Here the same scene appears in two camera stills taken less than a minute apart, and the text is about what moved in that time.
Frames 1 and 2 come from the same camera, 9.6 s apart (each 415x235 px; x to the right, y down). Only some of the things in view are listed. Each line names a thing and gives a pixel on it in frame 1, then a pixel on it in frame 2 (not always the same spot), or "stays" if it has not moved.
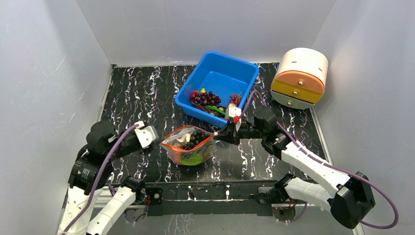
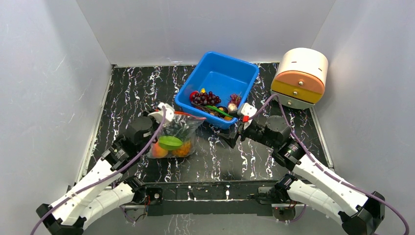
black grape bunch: [196, 136] to [177, 127]
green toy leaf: [191, 159] to [169, 143]
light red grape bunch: [235, 99] stays
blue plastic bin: [221, 75] stays
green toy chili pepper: [215, 108] stays
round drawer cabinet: [299, 82] stays
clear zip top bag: [188, 145] to [177, 138]
